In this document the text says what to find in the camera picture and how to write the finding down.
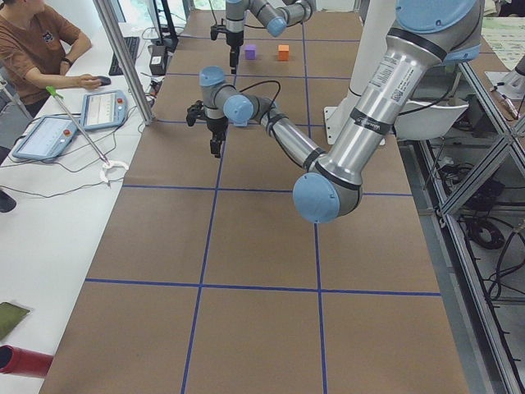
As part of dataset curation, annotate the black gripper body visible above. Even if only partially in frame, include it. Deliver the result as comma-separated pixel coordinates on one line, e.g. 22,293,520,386
207,117,228,142
226,30,244,46

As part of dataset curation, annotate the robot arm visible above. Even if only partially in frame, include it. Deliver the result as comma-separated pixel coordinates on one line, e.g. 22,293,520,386
225,0,317,75
199,1,485,223

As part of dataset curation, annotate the purple foam block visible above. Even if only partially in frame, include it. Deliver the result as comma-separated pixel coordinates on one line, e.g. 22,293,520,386
244,44,258,61

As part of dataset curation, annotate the orange foam block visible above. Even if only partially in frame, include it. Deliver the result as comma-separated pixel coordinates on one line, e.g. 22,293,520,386
277,44,290,62

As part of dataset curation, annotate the monitor stand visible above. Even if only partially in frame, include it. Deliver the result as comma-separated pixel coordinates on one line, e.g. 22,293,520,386
156,0,179,53

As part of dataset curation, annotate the black power adapter box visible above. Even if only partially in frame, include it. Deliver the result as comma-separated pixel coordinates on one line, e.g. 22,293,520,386
149,45,167,76

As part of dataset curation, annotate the black keyboard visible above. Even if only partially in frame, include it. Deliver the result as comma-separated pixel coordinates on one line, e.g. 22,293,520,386
108,36,141,77

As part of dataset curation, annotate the grabber reacher tool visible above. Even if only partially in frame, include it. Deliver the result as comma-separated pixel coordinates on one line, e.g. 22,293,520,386
46,85,129,186

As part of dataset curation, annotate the right teach pendant tablet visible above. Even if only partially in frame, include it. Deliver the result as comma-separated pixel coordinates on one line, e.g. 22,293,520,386
80,90,128,131

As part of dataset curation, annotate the teach pendant tablet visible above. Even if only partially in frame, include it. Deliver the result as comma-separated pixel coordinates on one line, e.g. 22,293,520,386
80,90,128,131
11,116,77,160

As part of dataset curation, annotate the black computer mouse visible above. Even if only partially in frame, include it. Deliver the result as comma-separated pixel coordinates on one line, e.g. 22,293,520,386
98,76,112,86

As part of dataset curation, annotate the left teach pendant tablet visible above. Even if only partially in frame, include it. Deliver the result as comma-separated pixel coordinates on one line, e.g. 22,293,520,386
11,116,77,160

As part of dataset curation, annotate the person in brown shirt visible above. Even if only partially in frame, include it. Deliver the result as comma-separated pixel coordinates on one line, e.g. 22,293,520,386
1,1,102,117

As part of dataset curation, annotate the white chair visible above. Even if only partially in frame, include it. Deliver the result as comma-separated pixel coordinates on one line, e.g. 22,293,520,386
395,99,468,140

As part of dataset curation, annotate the green cloth pouch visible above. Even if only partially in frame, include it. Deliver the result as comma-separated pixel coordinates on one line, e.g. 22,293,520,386
0,302,30,340

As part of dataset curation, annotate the red cylinder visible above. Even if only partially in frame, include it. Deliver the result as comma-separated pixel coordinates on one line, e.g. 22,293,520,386
1,345,53,378

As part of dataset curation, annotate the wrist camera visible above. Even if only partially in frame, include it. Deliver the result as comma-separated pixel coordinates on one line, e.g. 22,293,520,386
186,100,206,127
210,24,226,41

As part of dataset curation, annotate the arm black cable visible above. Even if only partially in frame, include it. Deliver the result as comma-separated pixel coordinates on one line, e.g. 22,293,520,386
235,80,284,124

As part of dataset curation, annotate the aluminium frame post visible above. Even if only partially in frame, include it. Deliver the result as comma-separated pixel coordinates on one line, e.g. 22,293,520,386
93,0,153,126

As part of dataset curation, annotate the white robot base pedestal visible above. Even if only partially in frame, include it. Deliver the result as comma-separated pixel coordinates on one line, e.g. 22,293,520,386
324,0,396,145

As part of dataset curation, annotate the aluminium frame rack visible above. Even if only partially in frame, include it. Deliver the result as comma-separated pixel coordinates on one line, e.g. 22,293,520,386
399,44,524,393

